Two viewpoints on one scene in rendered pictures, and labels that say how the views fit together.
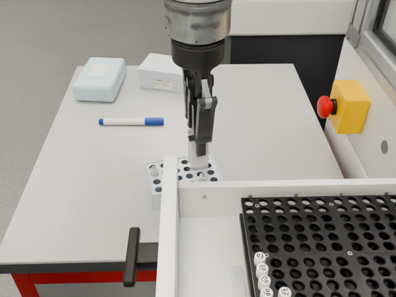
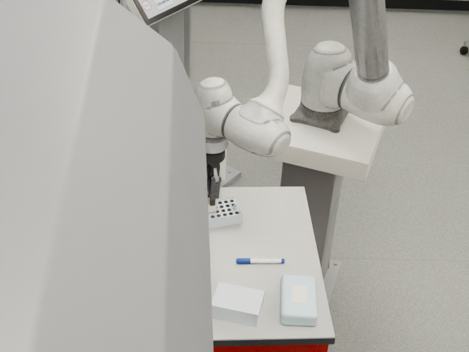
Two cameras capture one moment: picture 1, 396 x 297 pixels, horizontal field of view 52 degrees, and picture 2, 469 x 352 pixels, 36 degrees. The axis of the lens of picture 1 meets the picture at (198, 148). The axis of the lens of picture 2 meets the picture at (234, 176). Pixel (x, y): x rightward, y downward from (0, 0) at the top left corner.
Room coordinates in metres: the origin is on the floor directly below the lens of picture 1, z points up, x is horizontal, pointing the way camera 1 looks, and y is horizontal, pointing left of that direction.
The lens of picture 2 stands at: (2.19, -0.02, 2.23)
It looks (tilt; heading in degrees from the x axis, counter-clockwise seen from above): 38 degrees down; 177
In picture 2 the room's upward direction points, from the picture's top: 3 degrees clockwise
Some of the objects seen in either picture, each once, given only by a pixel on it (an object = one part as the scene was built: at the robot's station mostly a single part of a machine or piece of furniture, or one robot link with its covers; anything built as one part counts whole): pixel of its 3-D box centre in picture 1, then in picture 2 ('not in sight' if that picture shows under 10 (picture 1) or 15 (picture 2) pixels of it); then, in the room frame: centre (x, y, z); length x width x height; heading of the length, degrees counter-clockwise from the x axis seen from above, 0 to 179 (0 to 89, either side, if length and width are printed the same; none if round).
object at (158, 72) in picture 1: (168, 73); (237, 304); (0.90, 0.07, 0.79); 0.13 x 0.09 x 0.05; 75
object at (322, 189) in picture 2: not in sight; (308, 211); (0.05, 0.39, 0.38); 0.30 x 0.30 x 0.76; 69
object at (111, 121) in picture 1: (131, 121); (260, 260); (0.72, 0.14, 0.77); 0.14 x 0.02 x 0.02; 91
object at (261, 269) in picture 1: (260, 280); not in sight; (0.25, -0.07, 0.89); 0.01 x 0.01 x 0.05
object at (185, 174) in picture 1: (182, 180); (219, 213); (0.52, 0.03, 0.78); 0.12 x 0.08 x 0.04; 104
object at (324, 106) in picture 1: (326, 106); not in sight; (0.61, -0.23, 0.88); 0.04 x 0.03 x 0.04; 2
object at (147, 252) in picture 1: (143, 255); not in sight; (0.27, 0.06, 0.91); 0.07 x 0.04 x 0.01; 2
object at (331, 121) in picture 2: not in sight; (323, 105); (0.03, 0.40, 0.86); 0.22 x 0.18 x 0.06; 155
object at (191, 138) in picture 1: (200, 109); not in sight; (0.52, 0.00, 0.93); 0.04 x 0.01 x 0.11; 104
